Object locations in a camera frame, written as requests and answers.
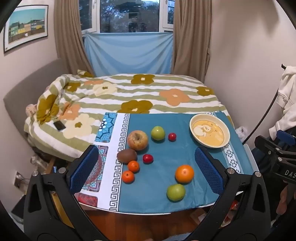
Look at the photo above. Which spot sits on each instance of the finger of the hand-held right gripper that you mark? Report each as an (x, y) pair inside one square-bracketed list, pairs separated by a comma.
[(266, 144), (286, 138)]

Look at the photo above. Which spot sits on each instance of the grey bed headboard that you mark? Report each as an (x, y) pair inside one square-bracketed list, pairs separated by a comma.
[(25, 92)]

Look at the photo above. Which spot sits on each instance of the person's right hand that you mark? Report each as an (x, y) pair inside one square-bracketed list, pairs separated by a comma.
[(282, 201)]

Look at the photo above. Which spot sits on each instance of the framed wall picture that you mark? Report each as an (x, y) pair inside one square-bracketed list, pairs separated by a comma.
[(25, 26)]

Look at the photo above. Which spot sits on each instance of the wall socket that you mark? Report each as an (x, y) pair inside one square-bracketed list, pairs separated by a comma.
[(18, 179)]

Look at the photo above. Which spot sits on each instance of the white hanging garment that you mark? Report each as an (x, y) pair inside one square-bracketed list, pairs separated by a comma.
[(288, 92)]

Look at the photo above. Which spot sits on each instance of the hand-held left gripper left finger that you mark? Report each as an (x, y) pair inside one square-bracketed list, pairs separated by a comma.
[(84, 170)]

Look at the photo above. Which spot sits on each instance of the cream bowl with cartoon print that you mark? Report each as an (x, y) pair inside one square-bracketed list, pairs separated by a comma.
[(209, 134)]

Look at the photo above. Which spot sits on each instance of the beige curtain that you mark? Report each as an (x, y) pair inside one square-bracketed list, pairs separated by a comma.
[(190, 37), (69, 37)]

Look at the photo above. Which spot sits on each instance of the black smartphone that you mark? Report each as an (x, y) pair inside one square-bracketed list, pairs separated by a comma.
[(59, 125)]

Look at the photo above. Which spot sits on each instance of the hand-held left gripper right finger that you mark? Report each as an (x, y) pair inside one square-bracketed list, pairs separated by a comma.
[(208, 172)]

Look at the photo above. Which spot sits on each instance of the white plastic bag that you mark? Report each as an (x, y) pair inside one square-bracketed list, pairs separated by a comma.
[(240, 132)]

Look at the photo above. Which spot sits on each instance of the striped floral blanket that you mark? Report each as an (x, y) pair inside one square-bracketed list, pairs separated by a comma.
[(138, 92)]

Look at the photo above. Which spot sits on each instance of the green jujube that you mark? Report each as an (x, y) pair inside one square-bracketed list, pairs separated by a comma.
[(176, 192), (158, 133)]

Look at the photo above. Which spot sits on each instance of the brown kiwi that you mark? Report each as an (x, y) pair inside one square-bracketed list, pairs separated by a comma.
[(126, 155)]

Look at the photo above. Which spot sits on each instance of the window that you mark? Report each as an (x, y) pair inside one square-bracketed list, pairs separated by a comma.
[(129, 15)]

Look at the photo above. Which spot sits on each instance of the light blue hanging cloth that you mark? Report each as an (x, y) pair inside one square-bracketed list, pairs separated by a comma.
[(129, 53)]

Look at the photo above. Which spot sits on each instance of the large orange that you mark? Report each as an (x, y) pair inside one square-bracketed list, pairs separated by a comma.
[(184, 173)]

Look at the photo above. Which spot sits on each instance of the teal patterned tablecloth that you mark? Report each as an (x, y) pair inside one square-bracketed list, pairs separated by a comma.
[(161, 194)]

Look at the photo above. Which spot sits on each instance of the red cherry tomato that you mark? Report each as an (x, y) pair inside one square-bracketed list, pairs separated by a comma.
[(148, 158), (172, 137)]

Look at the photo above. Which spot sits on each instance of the large yellow red apple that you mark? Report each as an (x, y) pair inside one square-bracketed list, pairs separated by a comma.
[(137, 140)]

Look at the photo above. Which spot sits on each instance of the small tangerine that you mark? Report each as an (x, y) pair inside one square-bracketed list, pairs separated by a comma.
[(128, 176), (133, 166)]

